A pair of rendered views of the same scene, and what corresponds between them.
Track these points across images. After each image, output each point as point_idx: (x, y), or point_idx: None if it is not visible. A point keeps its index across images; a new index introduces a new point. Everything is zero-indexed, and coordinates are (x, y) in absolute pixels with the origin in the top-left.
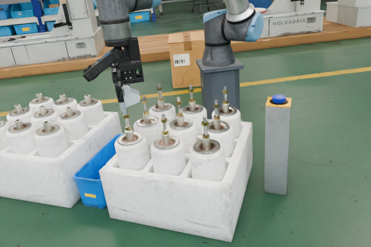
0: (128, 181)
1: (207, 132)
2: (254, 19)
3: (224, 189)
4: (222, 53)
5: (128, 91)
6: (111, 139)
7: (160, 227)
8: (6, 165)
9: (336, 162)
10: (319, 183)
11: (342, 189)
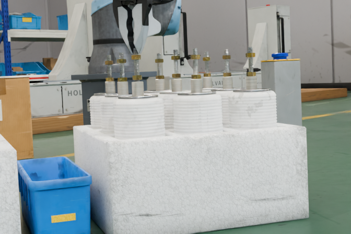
0: (162, 151)
1: (225, 91)
2: (179, 0)
3: (300, 128)
4: (128, 53)
5: (150, 13)
6: (19, 163)
7: (207, 231)
8: None
9: (312, 170)
10: (322, 180)
11: (347, 178)
